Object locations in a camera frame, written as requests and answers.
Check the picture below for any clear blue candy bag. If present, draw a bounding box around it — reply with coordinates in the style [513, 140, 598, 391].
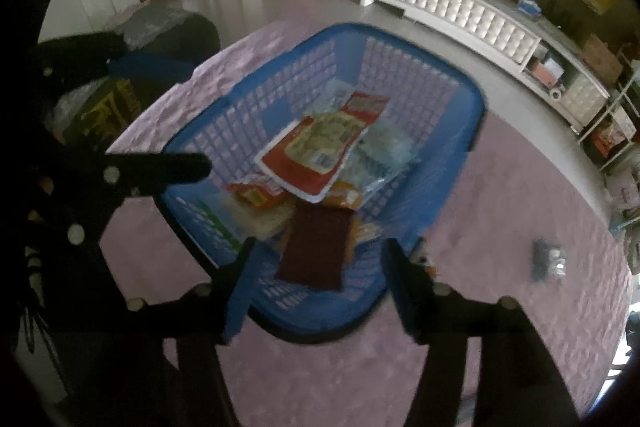
[331, 92, 418, 207]

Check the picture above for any white pink shopping bag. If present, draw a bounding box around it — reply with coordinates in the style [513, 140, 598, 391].
[605, 167, 640, 212]

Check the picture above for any white tufted tv cabinet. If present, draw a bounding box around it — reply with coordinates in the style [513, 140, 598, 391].
[360, 0, 610, 132]

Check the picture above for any dark maroon snack packet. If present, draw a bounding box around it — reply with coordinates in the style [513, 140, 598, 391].
[276, 200, 355, 291]

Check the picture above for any red white large snack pack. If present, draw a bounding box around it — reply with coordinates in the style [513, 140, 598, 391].
[255, 91, 384, 204]

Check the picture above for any white ring cookies bag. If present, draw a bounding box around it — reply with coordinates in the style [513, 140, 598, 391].
[321, 181, 383, 262]

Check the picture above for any blue plastic basket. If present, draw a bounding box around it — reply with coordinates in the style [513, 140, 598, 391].
[156, 24, 486, 343]

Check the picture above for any white metal shelf rack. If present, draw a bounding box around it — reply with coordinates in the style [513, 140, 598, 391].
[578, 61, 639, 172]

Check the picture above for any brown cardboard box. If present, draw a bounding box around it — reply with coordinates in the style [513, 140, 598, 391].
[580, 34, 624, 87]

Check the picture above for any pink quilted tablecloth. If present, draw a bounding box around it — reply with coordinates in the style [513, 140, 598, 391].
[101, 22, 631, 426]

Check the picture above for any red orange snack packet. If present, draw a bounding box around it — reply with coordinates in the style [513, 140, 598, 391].
[224, 172, 290, 211]

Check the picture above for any dark covered sofa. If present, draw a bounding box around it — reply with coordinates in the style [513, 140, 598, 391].
[107, 2, 221, 67]

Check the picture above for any white roll in cabinet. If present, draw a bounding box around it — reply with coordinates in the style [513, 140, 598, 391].
[549, 88, 563, 102]

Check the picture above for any green edged cracker pack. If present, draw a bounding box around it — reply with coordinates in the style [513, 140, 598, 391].
[196, 193, 295, 251]

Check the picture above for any orange long snack bar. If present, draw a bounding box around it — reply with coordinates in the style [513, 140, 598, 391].
[410, 237, 437, 281]

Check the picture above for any clear grey biscuit bag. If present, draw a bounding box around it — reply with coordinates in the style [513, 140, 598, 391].
[532, 239, 566, 283]

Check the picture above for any blue tissue box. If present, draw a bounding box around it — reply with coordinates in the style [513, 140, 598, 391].
[518, 0, 542, 18]

